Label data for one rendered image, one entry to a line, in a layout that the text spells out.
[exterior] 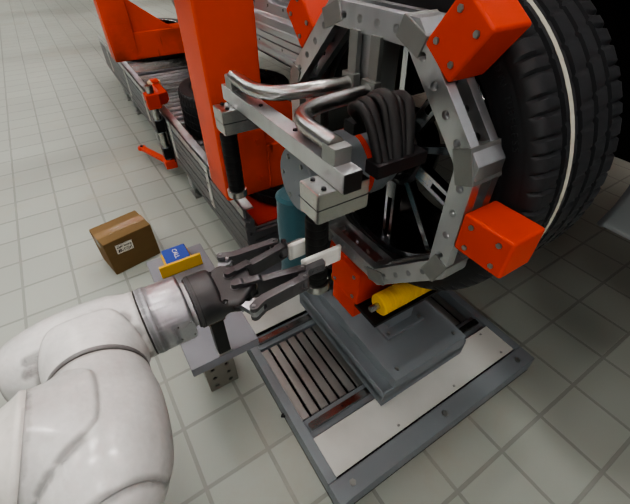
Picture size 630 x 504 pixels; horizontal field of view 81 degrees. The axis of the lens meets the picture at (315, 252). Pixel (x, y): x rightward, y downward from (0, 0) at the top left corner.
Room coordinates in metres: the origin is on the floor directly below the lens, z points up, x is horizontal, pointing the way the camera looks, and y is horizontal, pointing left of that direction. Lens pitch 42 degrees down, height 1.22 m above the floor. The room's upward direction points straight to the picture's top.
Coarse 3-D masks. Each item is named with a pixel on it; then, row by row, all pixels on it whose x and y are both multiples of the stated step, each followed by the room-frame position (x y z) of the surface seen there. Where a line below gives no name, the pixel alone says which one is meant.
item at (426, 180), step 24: (336, 72) 0.92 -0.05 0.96; (408, 72) 0.75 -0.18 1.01; (336, 120) 0.95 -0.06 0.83; (432, 120) 0.69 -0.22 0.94; (432, 144) 0.68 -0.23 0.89; (432, 168) 0.68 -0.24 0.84; (384, 192) 0.90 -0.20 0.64; (408, 192) 0.70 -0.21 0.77; (432, 192) 0.65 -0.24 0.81; (360, 216) 0.81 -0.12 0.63; (384, 216) 0.75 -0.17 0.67; (408, 216) 0.83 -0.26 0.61; (432, 216) 0.83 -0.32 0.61; (384, 240) 0.72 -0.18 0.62; (408, 240) 0.71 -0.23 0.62; (432, 240) 0.63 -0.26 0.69
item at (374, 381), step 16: (304, 304) 0.93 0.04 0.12; (320, 304) 0.91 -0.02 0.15; (320, 320) 0.84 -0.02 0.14; (336, 320) 0.83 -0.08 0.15; (336, 336) 0.75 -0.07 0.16; (352, 352) 0.70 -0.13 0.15; (352, 368) 0.67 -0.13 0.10; (368, 368) 0.64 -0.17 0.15; (432, 368) 0.66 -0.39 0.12; (368, 384) 0.60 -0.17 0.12; (384, 384) 0.59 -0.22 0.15; (384, 400) 0.55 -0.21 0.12
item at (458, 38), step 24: (456, 0) 0.55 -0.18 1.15; (480, 0) 0.53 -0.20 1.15; (504, 0) 0.55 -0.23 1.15; (456, 24) 0.54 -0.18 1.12; (480, 24) 0.51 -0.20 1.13; (504, 24) 0.51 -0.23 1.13; (528, 24) 0.53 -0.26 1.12; (432, 48) 0.57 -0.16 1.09; (456, 48) 0.54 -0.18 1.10; (480, 48) 0.51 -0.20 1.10; (504, 48) 0.54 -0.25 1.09; (456, 72) 0.53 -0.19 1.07; (480, 72) 0.56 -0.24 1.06
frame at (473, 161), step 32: (352, 0) 0.75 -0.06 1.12; (384, 0) 0.75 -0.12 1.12; (320, 32) 0.81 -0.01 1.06; (384, 32) 0.66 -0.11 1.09; (416, 32) 0.60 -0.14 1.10; (320, 64) 0.89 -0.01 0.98; (416, 64) 0.59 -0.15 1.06; (448, 96) 0.53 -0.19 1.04; (480, 96) 0.55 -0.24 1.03; (448, 128) 0.52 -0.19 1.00; (480, 128) 0.52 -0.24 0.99; (480, 160) 0.48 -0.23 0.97; (448, 192) 0.50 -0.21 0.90; (480, 192) 0.50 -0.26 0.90; (352, 224) 0.78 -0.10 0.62; (448, 224) 0.48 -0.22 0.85; (352, 256) 0.68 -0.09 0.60; (384, 256) 0.66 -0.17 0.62; (416, 256) 0.58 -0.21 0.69; (448, 256) 0.47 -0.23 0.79
